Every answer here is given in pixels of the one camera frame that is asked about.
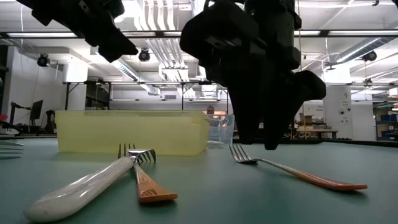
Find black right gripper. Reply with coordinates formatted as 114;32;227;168
179;14;328;151

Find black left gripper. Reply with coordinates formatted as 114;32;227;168
62;0;139;63

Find orange handled fork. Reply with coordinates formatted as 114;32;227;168
126;148;179;205
229;144;368;192

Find fork tines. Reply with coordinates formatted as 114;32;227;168
0;147;25;160

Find black hanging spotlight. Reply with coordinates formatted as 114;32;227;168
37;53;51;68
361;50;378;63
137;47;151;63

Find clear plastic bin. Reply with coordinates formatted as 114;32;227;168
206;113;236;149

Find white ceiling pipes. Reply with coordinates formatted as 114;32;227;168
136;0;191;83

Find white ceiling unit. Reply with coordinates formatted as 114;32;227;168
62;63;89;83

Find wooden desk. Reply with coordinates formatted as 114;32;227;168
295;124;339;140

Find dark cabinet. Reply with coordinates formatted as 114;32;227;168
85;83;111;108

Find yellow plastic bin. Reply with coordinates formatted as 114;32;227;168
55;109;210;157

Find green table mat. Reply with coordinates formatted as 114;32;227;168
0;136;398;224

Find small black monitor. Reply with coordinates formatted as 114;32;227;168
29;99;44;121

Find shelf with blue bins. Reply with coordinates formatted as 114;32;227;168
372;101;398;141

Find overhead beam with light strips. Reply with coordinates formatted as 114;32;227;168
0;29;398;39

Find black equipment stand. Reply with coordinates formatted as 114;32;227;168
0;100;57;136

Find white rectangular duct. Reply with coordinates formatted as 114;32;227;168
111;60;161;96

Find black metal frame stand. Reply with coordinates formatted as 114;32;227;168
63;80;230;112

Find large silver ventilation duct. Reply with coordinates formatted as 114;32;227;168
190;0;231;98

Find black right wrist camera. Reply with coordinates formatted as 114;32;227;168
214;0;261;57

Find slanted silver duct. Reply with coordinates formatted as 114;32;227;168
335;37;398;64

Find thick white handled fork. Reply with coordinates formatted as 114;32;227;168
23;143;137;223

